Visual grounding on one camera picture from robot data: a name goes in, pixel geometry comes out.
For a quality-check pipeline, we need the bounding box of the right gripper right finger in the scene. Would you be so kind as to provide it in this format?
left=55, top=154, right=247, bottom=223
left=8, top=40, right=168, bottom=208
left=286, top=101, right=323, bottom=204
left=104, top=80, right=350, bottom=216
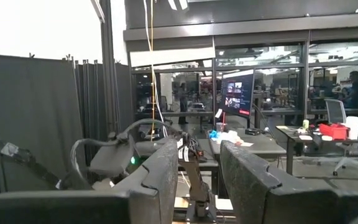
left=221, top=140, right=338, bottom=224

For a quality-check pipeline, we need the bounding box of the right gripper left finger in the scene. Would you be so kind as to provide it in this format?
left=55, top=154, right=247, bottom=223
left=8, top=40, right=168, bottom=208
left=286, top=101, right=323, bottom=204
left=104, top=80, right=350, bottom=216
left=110, top=139, right=179, bottom=224

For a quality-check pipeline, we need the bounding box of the dark monitor desk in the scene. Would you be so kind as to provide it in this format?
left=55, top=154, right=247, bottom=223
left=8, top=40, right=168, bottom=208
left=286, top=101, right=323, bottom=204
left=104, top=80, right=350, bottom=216
left=197, top=129, right=288, bottom=200

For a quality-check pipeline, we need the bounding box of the white crumpled cloth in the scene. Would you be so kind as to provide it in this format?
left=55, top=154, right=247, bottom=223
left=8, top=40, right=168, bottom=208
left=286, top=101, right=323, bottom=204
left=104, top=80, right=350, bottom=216
left=218, top=129, right=254, bottom=147

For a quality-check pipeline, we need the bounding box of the person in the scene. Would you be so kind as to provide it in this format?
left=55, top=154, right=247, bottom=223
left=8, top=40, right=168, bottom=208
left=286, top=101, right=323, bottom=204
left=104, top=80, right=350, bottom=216
left=178, top=82, right=189, bottom=125
left=342, top=70, right=358, bottom=110

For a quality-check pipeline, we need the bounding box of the dark office desk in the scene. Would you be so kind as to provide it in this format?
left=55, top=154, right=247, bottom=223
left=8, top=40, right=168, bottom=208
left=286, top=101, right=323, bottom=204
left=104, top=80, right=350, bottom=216
left=275, top=125, right=358, bottom=175

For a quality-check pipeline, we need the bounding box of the black computer monitor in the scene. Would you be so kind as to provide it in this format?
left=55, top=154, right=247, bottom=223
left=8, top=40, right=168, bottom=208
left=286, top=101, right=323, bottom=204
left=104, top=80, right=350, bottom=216
left=218, top=68, right=255, bottom=119

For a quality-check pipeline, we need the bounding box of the red plastic bin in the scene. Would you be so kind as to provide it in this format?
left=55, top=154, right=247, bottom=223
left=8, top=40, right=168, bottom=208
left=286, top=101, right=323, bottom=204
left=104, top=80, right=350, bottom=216
left=318, top=123, right=350, bottom=141

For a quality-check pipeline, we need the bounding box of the white hanging panel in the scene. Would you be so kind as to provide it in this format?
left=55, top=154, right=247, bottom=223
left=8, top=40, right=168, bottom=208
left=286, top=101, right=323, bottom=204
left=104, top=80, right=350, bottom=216
left=129, top=46, right=214, bottom=68

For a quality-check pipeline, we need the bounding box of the grey mesh office chair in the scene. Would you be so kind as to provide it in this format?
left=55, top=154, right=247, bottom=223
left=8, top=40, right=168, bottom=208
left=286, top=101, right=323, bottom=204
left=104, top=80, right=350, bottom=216
left=324, top=98, right=358, bottom=180

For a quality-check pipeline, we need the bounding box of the white cylindrical container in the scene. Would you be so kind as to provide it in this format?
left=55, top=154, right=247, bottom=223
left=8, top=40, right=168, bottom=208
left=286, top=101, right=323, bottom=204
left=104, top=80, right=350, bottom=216
left=346, top=116, right=358, bottom=141

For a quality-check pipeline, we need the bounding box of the black fabric partition screen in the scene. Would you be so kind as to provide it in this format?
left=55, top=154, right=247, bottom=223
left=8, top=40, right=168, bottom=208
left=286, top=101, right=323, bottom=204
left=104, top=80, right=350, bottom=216
left=0, top=46, right=135, bottom=194

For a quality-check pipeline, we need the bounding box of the white ceiling light strip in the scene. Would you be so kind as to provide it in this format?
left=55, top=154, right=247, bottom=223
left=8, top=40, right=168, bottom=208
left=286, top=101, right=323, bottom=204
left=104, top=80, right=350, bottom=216
left=167, top=0, right=189, bottom=11
left=90, top=0, right=106, bottom=24

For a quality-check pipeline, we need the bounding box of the yellow hanging cord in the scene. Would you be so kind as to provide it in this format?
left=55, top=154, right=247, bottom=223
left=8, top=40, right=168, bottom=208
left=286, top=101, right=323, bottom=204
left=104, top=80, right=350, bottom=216
left=143, top=0, right=169, bottom=141

